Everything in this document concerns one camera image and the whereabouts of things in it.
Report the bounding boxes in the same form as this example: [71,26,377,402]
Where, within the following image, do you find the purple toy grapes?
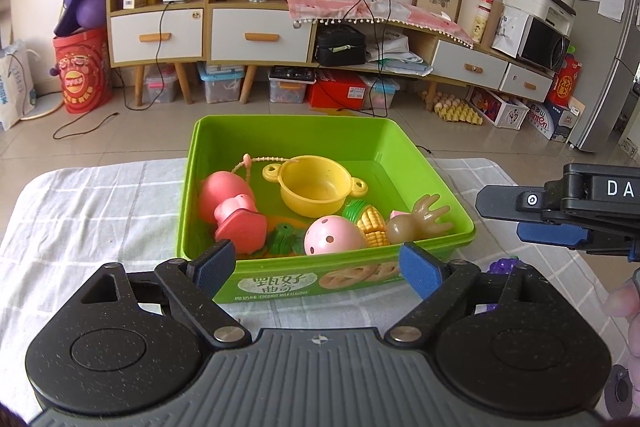
[482,256,521,312]

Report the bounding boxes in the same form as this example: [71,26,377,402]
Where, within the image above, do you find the pink toy pig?
[198,154,286,259]

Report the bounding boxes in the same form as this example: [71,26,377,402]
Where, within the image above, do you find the yellow toy corn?
[342,199,390,248]

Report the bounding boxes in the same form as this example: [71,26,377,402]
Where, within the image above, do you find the pink capsule ball toy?
[304,216,367,256]

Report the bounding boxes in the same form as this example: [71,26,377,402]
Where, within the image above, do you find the yellow toy pot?
[262,155,369,219]

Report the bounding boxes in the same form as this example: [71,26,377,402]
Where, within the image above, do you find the orange toy pumpkin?
[266,217,307,257]

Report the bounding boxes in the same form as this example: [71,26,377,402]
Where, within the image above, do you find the right hand in pink glove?
[602,265,640,421]

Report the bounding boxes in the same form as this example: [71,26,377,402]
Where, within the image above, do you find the yellow egg tray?
[434,93,484,126]

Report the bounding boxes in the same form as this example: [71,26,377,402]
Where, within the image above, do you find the grey checked table cloth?
[1,158,628,410]

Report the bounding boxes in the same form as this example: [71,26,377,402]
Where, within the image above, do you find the green plastic cookie box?
[177,115,475,303]

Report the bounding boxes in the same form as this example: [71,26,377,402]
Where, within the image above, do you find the silver refrigerator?
[568,0,639,153]

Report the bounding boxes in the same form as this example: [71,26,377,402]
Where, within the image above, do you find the white microwave oven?
[491,5,570,72]

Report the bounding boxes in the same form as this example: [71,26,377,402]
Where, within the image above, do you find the red cardboard box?
[308,69,367,110]

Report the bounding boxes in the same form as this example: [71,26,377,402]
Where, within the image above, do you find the low wooden tv cabinet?
[311,18,554,113]

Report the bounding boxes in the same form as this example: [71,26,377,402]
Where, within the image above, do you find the black bag on shelf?
[314,24,367,67]

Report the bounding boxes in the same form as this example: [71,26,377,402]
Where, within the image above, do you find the red snack bucket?
[53,27,112,115]

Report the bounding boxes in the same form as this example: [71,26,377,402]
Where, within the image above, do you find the white paper shopping bag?
[0,40,37,131]

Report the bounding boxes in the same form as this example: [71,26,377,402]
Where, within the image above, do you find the wooden white drawer cabinet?
[106,0,316,102]

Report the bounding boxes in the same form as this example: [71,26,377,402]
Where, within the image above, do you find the pink checked cabinet cloth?
[285,0,474,49]

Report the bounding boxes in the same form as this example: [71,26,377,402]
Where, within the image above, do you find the purple plush toy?
[53,0,106,37]

